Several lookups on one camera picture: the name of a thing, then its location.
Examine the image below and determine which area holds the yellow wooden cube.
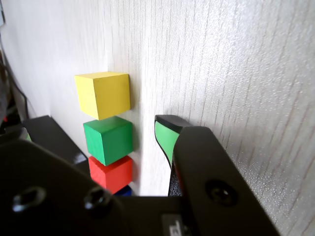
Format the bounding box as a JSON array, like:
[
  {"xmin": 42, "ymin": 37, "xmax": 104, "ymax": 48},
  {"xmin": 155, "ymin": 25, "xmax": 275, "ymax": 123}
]
[{"xmin": 74, "ymin": 71, "xmax": 131, "ymax": 121}]

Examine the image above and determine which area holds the green wooden cube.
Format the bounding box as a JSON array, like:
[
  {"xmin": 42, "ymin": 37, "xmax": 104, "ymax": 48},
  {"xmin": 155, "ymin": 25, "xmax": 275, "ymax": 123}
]
[{"xmin": 83, "ymin": 116, "xmax": 134, "ymax": 167}]

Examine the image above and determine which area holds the thick black cable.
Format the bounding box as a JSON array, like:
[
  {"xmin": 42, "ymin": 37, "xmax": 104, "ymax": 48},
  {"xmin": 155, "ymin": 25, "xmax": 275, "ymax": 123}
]
[{"xmin": 0, "ymin": 60, "xmax": 29, "ymax": 118}]

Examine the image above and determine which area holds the black box tray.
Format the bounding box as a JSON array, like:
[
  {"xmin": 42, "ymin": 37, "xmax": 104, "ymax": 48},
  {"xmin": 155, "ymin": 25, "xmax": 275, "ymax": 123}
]
[{"xmin": 23, "ymin": 115, "xmax": 82, "ymax": 163}]

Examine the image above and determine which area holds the blue wooden cube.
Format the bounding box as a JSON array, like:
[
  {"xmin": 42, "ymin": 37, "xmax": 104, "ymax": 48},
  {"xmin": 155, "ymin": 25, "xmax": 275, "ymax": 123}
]
[{"xmin": 113, "ymin": 184, "xmax": 133, "ymax": 197}]

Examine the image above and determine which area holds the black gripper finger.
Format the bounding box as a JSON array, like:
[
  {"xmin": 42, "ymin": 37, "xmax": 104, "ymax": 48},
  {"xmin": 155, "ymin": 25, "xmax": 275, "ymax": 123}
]
[
  {"xmin": 0, "ymin": 127, "xmax": 128, "ymax": 236},
  {"xmin": 154, "ymin": 114, "xmax": 282, "ymax": 236}
]

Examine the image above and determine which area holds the red wooden cube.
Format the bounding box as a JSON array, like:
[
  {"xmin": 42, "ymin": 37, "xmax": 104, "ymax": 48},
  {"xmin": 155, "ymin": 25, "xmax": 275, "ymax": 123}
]
[{"xmin": 88, "ymin": 155, "xmax": 133, "ymax": 195}]

